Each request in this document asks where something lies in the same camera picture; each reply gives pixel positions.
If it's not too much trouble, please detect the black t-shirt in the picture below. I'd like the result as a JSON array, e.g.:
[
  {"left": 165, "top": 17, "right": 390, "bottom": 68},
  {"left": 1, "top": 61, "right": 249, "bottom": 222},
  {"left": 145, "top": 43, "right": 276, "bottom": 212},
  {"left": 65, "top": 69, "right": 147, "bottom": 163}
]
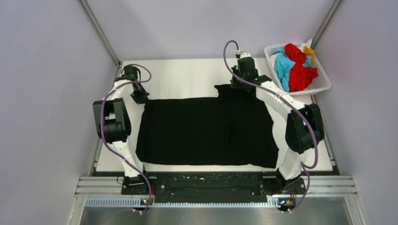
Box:
[{"left": 136, "top": 84, "right": 279, "bottom": 168}]

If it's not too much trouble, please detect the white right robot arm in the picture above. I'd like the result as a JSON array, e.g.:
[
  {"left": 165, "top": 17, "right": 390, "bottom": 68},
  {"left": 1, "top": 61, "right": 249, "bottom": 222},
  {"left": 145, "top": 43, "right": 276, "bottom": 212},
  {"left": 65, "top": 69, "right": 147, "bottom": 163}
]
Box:
[{"left": 228, "top": 56, "right": 325, "bottom": 193}]

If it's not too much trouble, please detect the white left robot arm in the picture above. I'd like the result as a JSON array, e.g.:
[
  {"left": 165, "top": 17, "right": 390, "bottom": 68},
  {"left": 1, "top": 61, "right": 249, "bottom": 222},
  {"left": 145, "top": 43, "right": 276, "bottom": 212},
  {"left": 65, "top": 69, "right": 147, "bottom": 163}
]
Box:
[{"left": 92, "top": 64, "right": 152, "bottom": 194}]

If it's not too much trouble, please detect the light blue t-shirt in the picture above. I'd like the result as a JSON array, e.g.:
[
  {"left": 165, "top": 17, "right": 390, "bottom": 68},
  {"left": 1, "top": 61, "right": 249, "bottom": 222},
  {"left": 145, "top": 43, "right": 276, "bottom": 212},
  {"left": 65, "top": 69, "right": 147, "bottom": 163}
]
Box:
[{"left": 273, "top": 47, "right": 295, "bottom": 92}]

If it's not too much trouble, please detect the red t-shirt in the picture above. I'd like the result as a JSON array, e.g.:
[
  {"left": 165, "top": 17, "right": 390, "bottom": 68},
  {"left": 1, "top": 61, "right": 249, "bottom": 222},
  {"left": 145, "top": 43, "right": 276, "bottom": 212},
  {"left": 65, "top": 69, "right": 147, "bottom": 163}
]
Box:
[{"left": 284, "top": 43, "right": 318, "bottom": 92}]

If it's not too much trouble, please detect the yellow t-shirt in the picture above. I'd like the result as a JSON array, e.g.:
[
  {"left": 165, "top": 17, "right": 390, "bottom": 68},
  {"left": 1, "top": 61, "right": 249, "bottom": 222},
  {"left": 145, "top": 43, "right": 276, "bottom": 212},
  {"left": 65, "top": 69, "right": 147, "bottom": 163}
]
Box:
[{"left": 303, "top": 46, "right": 316, "bottom": 65}]

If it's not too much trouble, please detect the white t-shirt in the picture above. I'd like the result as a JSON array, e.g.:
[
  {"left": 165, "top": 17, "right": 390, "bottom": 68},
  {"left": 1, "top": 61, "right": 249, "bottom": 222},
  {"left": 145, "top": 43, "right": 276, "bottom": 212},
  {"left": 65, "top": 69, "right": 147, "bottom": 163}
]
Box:
[{"left": 298, "top": 39, "right": 313, "bottom": 52}]

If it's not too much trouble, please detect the white plastic laundry basket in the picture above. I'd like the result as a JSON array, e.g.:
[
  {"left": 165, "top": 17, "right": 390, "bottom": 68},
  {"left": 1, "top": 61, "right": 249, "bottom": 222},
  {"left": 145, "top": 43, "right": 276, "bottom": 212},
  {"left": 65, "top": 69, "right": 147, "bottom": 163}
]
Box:
[{"left": 264, "top": 41, "right": 332, "bottom": 95}]

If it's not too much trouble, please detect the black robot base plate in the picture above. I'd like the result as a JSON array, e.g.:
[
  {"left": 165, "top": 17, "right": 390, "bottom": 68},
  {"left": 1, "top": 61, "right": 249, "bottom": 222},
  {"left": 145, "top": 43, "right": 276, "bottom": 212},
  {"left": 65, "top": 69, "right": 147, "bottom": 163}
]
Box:
[{"left": 110, "top": 172, "right": 306, "bottom": 204}]

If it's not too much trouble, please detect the white slotted cable duct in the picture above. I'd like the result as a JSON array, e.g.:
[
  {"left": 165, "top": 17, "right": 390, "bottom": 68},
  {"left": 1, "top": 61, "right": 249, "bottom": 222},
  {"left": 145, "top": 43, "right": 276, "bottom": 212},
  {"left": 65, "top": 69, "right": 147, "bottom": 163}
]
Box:
[{"left": 85, "top": 197, "right": 281, "bottom": 208}]

